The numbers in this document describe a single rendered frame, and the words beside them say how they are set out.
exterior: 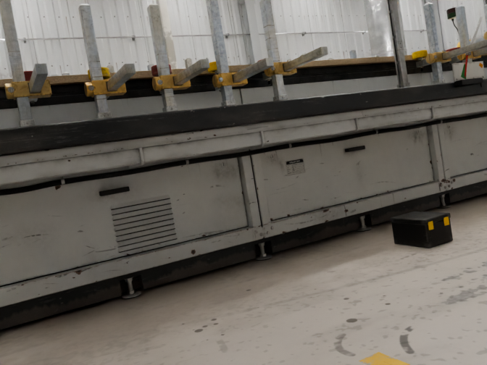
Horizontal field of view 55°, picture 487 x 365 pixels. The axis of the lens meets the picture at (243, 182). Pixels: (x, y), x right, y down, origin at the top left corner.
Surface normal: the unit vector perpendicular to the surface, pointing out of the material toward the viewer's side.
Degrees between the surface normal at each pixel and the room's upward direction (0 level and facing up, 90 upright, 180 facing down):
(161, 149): 90
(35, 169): 90
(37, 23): 90
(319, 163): 90
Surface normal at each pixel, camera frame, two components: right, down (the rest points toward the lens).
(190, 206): 0.47, -0.03
